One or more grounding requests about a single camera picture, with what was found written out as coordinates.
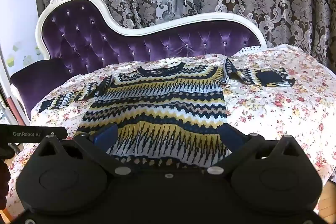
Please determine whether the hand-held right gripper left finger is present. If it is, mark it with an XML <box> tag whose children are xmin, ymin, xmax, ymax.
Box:
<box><xmin>35</xmin><ymin>125</ymin><xmax>132</xmax><ymax>176</ymax></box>

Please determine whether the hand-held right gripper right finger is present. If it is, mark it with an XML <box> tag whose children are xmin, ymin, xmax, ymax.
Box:
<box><xmin>206</xmin><ymin>124</ymin><xmax>303</xmax><ymax>176</ymax></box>

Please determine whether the yellow navy patterned knit sweater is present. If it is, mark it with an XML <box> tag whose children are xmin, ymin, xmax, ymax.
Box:
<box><xmin>38</xmin><ymin>57</ymin><xmax>297</xmax><ymax>168</ymax></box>

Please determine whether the floral printed blanket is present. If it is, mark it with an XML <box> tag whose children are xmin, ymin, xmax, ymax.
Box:
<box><xmin>5</xmin><ymin>44</ymin><xmax>336</xmax><ymax>210</ymax></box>

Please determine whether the white lace cloth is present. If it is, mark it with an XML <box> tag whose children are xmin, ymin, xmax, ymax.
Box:
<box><xmin>238</xmin><ymin>44</ymin><xmax>300</xmax><ymax>57</ymax></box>

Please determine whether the purple tufted headboard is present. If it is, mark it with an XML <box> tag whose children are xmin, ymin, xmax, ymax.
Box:
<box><xmin>10</xmin><ymin>0</ymin><xmax>268</xmax><ymax>119</ymax></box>

